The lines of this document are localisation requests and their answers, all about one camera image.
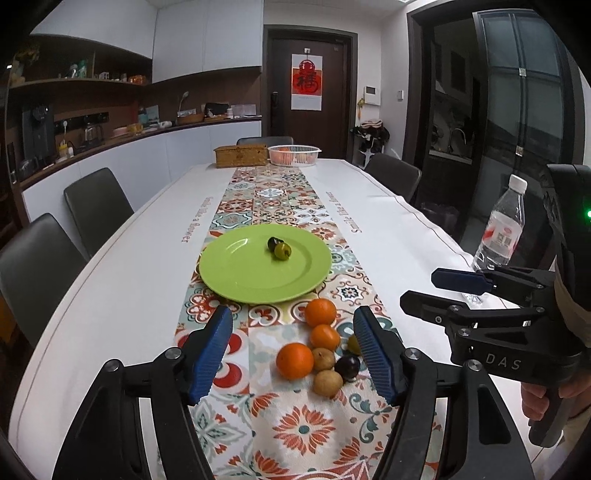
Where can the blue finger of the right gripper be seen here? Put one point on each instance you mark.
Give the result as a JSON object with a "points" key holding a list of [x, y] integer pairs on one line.
{"points": [[499, 281], [445, 312]]}

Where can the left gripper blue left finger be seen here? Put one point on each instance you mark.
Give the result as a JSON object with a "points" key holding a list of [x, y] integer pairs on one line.
{"points": [[105, 439]]}

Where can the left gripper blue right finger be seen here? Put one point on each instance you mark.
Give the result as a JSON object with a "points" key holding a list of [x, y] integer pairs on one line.
{"points": [[481, 439]]}

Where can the green tomato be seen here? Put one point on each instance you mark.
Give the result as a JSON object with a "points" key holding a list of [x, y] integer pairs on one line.
{"points": [[353, 345], [282, 251]]}

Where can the dark plum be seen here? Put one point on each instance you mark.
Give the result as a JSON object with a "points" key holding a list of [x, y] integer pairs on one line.
{"points": [[272, 243], [348, 367]]}

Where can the small orange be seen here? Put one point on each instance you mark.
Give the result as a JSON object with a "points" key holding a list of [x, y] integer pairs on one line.
{"points": [[324, 336]]}

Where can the brown longan large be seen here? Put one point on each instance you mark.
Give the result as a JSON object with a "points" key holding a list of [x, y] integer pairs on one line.
{"points": [[327, 383]]}

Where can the large orange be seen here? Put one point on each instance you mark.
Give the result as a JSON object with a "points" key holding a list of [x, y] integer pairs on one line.
{"points": [[294, 361]]}

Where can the brown longan small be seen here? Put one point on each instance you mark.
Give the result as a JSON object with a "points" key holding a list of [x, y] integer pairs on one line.
{"points": [[324, 359]]}

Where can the right hand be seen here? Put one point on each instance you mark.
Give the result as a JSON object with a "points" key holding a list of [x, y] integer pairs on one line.
{"points": [[535, 403]]}

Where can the clear water bottle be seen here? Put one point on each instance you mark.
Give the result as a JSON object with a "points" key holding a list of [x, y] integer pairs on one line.
{"points": [[504, 228]]}

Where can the black chair right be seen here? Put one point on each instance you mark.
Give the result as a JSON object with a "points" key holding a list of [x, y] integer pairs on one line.
{"points": [[397, 175]]}

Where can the black chair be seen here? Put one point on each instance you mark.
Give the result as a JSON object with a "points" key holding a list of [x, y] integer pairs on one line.
{"points": [[38, 266], [98, 207], [397, 175]]}

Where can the white tablecloth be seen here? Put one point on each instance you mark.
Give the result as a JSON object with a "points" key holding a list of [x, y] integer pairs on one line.
{"points": [[140, 294]]}

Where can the patterned table runner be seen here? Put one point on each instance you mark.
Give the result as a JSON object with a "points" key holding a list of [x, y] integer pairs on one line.
{"points": [[276, 409]]}

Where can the glass sliding door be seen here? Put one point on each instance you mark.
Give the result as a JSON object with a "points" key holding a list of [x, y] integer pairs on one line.
{"points": [[527, 96]]}

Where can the black chair near left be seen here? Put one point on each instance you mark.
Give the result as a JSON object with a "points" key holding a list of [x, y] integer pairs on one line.
{"points": [[38, 266]]}

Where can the green plate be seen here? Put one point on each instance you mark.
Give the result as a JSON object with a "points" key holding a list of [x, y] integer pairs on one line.
{"points": [[239, 267]]}

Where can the dark wooden door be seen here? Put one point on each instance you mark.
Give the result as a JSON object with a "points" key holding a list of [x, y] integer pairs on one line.
{"points": [[330, 129]]}

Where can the clear plastic fruit container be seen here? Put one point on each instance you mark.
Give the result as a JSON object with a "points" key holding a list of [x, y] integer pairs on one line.
{"points": [[293, 155]]}

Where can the black chair far end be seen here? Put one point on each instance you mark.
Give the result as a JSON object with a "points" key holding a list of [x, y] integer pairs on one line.
{"points": [[269, 141]]}

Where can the woven basket box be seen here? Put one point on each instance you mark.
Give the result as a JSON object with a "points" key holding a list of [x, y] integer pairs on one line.
{"points": [[235, 156]]}

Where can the red calendar poster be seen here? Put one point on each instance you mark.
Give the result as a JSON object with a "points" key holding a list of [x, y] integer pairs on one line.
{"points": [[306, 82]]}

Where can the white counter cabinet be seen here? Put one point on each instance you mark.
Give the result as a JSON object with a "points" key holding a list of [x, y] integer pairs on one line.
{"points": [[142, 166]]}

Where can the glass kettle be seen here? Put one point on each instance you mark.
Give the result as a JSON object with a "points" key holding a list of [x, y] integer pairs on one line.
{"points": [[93, 136]]}

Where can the black coffee machine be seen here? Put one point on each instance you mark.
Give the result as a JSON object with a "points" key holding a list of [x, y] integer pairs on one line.
{"points": [[38, 137]]}

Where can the white upper cabinets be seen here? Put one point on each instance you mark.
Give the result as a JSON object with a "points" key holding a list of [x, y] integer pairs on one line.
{"points": [[180, 38]]}

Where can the wall intercom panel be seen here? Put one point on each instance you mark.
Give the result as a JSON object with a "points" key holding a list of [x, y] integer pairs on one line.
{"points": [[371, 95]]}

